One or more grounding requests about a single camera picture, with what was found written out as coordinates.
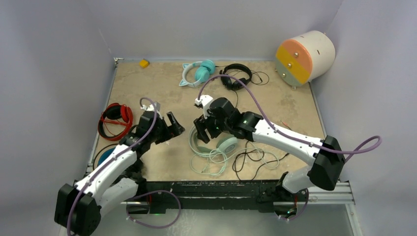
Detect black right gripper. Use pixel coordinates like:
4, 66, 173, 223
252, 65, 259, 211
195, 110, 232, 143

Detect mint green headphones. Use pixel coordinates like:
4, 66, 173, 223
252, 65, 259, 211
188, 127, 280, 177

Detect red headphones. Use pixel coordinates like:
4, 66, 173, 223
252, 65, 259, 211
97, 103, 134, 142

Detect small black headphones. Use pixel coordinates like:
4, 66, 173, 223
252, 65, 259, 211
211, 62, 291, 181

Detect black blue gaming headphones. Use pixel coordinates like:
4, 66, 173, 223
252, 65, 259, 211
92, 143, 144, 180

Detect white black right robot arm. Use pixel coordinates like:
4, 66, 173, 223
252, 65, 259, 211
194, 95, 346, 200

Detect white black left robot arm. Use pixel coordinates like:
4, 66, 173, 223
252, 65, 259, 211
54, 111, 185, 236

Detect teal cat ear headphones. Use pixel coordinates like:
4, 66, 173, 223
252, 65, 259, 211
179, 59, 216, 88

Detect small yellow block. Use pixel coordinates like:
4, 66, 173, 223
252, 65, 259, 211
139, 59, 150, 68

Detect round pastel drawer box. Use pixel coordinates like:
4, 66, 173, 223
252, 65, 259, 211
275, 30, 336, 88

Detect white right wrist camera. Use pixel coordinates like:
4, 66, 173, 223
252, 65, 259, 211
194, 95, 213, 119

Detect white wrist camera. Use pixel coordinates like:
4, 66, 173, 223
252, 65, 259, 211
194, 95, 213, 119
141, 102, 161, 113

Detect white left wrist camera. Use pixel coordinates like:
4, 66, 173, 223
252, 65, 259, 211
141, 102, 161, 113

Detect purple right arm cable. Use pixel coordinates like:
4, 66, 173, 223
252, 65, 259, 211
197, 74, 383, 164

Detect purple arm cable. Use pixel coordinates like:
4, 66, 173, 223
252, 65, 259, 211
66, 97, 159, 236
197, 74, 383, 164

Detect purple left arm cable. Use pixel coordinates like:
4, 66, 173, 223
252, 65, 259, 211
66, 97, 159, 236

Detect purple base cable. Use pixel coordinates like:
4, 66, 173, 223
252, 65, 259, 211
126, 190, 181, 229

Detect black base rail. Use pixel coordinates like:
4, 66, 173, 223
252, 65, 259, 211
127, 179, 308, 216

